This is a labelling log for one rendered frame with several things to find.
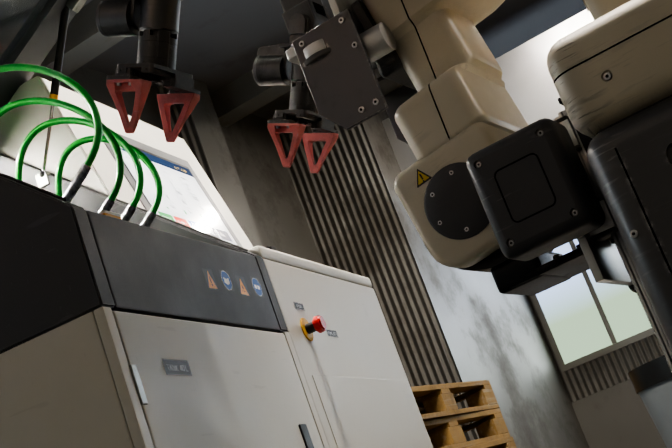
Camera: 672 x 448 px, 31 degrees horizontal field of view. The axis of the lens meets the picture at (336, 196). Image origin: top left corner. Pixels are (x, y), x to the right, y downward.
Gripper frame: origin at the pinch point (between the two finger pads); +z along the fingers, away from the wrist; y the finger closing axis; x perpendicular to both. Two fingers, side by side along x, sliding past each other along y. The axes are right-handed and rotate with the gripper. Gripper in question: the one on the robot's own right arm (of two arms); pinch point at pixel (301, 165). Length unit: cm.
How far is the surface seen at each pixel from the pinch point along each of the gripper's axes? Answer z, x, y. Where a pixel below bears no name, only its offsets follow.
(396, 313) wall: 41, -247, -553
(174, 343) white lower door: 31.1, -4.8, 26.9
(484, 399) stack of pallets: 81, -142, -455
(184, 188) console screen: 0, -71, -63
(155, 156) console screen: -8, -76, -57
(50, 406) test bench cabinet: 40, -11, 47
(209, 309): 26.1, -10.4, 9.8
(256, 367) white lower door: 36.1, -7.4, -1.8
